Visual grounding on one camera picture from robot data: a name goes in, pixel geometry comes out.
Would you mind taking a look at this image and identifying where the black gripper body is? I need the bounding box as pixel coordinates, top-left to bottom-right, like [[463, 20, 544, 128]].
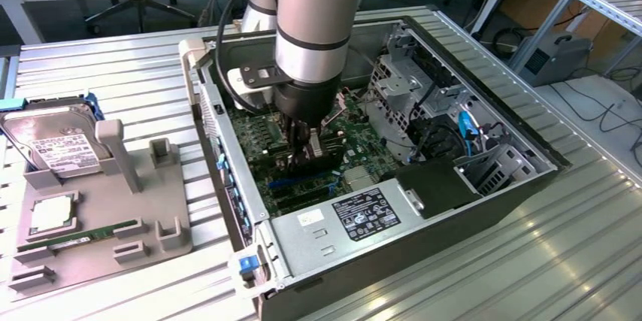
[[273, 76, 341, 129]]

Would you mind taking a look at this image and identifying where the metal socket cover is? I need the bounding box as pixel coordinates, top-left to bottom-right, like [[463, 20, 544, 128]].
[[325, 89, 350, 127]]

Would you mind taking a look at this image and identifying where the green motherboard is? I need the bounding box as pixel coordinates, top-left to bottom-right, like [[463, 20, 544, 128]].
[[222, 83, 405, 220]]

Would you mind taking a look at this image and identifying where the blue expansion slot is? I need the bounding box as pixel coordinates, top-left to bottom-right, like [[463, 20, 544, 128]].
[[266, 172, 334, 189]]

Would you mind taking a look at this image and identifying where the silver chipset heatsink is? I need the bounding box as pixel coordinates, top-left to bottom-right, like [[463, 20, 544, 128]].
[[342, 169, 376, 192]]

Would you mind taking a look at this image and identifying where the black expansion slot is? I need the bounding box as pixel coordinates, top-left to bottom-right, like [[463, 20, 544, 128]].
[[272, 187, 336, 213]]

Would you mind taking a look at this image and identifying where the silver perforated drive cage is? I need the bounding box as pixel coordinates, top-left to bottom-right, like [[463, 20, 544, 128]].
[[362, 53, 452, 166]]

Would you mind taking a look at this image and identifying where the grey power supply with label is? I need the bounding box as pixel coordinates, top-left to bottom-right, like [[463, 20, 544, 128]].
[[257, 177, 428, 279]]

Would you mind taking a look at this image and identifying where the blue case latch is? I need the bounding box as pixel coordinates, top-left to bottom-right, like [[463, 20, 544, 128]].
[[236, 256, 260, 274]]

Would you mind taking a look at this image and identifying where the silver disk bay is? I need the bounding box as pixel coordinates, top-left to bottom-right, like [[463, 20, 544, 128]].
[[453, 143, 536, 197]]

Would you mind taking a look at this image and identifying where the open black PC case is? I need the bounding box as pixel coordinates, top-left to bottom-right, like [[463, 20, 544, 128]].
[[178, 15, 572, 321]]

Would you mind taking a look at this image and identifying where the black office chair base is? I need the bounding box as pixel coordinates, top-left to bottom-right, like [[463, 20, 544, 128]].
[[82, 0, 197, 35]]

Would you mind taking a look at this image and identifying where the grey parts rack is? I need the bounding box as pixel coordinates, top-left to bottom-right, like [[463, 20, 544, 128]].
[[6, 117, 196, 303]]

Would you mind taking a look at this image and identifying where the silver hard disk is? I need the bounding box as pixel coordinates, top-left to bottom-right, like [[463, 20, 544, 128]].
[[0, 104, 114, 180]]

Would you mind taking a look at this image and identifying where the green RAM stick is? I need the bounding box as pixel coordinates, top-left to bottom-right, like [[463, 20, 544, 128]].
[[17, 219, 140, 254]]

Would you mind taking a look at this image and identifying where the silver CPU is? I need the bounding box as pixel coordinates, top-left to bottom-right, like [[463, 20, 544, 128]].
[[27, 195, 77, 235]]

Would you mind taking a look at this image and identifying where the blue disk carrier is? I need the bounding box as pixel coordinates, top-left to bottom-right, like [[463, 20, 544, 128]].
[[0, 89, 105, 140]]

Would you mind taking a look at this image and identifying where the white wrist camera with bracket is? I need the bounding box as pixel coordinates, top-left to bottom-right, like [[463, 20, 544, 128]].
[[228, 66, 292, 111]]

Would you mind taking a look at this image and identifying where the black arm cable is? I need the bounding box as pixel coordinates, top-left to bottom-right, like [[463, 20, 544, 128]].
[[198, 0, 266, 114]]

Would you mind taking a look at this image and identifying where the black power wire bundle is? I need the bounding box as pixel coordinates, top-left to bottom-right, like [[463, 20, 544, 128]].
[[405, 114, 465, 161]]

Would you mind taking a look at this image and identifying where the blue wire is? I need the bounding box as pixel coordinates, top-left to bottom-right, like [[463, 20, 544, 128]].
[[455, 109, 477, 159]]

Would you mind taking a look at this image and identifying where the coiled black cable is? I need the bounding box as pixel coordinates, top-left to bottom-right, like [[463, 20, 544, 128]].
[[491, 26, 527, 56]]

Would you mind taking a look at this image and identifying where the grey machine with handle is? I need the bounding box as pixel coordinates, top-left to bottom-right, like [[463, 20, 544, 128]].
[[515, 30, 593, 88]]

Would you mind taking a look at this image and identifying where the black floor cable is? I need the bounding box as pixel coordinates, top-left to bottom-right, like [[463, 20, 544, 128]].
[[548, 82, 642, 135]]

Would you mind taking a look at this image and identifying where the aluminium frame table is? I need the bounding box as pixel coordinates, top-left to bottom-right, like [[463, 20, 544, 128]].
[[507, 0, 642, 77]]

